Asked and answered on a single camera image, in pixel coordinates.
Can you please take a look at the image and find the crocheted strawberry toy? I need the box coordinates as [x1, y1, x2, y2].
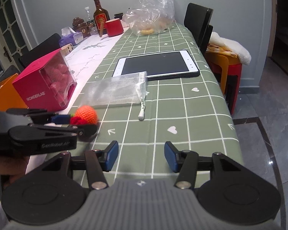
[70, 105, 98, 125]

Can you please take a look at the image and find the person left hand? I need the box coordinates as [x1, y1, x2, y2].
[0, 156, 29, 184]

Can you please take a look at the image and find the red Wonderlab box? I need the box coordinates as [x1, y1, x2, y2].
[12, 49, 77, 112]

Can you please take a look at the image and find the orange storage box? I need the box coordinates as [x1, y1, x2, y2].
[0, 73, 27, 112]

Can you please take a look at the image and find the green checked tablecloth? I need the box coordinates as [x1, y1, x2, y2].
[71, 23, 242, 184]

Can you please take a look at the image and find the black chair near left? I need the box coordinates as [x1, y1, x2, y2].
[0, 65, 20, 82]

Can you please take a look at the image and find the black chair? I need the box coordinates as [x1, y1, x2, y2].
[184, 3, 213, 55]
[0, 65, 20, 82]
[19, 33, 61, 71]

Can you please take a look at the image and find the black chair far left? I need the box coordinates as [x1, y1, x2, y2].
[19, 33, 61, 71]

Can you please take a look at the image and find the white table runner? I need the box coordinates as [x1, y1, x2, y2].
[25, 27, 131, 173]

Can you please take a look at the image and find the glass panel door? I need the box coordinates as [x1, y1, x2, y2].
[0, 0, 29, 71]

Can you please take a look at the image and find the purple tissue box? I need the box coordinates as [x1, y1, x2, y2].
[59, 27, 84, 47]

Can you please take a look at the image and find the brown bear figurine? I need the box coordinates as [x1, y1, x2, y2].
[72, 17, 90, 38]

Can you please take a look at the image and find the white tablet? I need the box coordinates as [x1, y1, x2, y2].
[112, 50, 200, 81]

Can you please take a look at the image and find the orange red stool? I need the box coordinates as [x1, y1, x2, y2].
[204, 51, 242, 114]

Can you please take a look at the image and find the clear water bottle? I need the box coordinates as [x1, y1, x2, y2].
[85, 6, 98, 35]

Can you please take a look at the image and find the red mug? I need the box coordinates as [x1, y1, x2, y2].
[105, 18, 124, 37]

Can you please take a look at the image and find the brown liquor bottle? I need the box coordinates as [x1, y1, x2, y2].
[94, 0, 110, 34]

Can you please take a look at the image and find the white fluffy cushion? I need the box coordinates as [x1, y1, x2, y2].
[206, 32, 251, 65]

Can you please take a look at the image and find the small dark jar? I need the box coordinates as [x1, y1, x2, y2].
[114, 12, 123, 20]

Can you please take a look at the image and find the black chair right side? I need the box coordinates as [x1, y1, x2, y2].
[184, 3, 213, 55]

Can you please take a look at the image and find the clear plastic bag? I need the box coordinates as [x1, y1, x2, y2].
[122, 0, 175, 36]

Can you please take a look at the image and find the mesh drawstring pouch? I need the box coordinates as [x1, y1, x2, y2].
[79, 71, 147, 121]

